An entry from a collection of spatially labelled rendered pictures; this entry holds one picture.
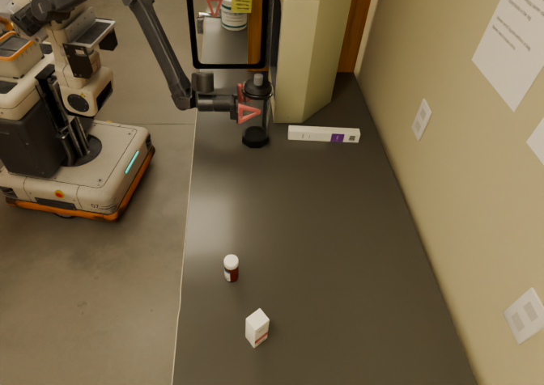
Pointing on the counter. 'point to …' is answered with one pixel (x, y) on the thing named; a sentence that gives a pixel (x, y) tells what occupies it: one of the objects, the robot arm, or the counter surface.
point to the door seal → (194, 38)
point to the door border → (261, 35)
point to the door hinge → (269, 31)
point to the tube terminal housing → (309, 44)
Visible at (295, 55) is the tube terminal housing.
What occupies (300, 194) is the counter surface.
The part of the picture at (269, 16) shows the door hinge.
